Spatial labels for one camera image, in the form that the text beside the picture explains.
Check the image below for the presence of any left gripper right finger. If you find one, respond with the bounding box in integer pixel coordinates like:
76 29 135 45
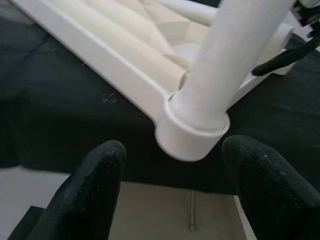
221 134 320 240

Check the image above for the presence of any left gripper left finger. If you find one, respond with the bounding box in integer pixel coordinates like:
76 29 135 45
24 139 127 240

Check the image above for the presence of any black tablecloth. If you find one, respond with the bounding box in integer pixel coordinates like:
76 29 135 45
0 0 320 195

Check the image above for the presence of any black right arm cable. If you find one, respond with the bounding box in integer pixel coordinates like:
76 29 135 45
252 39 320 77

